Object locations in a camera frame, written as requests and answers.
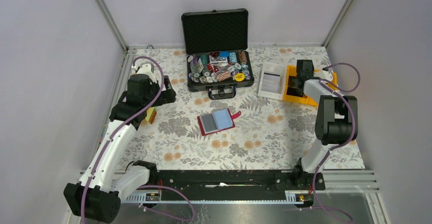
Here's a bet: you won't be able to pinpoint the cards in white bin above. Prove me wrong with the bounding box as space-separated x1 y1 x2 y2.
261 72 281 93

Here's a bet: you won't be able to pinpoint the orange green sticky note block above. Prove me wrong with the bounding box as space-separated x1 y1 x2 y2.
145 107 157 124

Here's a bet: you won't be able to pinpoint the floral patterned table mat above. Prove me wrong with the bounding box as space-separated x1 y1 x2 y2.
117 47 330 170

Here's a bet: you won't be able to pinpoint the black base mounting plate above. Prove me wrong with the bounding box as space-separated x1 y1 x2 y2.
147 170 326 196

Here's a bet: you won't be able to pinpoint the yellow round dealer chip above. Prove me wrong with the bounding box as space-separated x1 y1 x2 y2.
233 73 246 82

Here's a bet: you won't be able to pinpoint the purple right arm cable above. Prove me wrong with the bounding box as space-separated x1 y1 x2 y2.
300 62 361 224

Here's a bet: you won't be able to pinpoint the black poker chip case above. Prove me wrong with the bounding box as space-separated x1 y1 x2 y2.
181 8 255 100

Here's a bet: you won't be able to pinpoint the white slotted cable duct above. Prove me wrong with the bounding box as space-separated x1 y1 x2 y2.
122 188 314 205

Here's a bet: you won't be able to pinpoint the white plastic bin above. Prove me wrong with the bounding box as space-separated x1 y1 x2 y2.
257 63 287 100

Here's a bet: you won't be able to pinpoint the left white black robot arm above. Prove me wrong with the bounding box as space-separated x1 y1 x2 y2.
64 74 176 223

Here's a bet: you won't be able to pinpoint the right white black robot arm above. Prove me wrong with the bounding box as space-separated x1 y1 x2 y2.
287 60 358 189

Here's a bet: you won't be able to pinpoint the black credit card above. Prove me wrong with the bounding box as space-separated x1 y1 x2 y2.
201 114 217 133

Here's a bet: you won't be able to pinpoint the yellow bin right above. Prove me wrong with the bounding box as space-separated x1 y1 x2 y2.
311 69 340 105

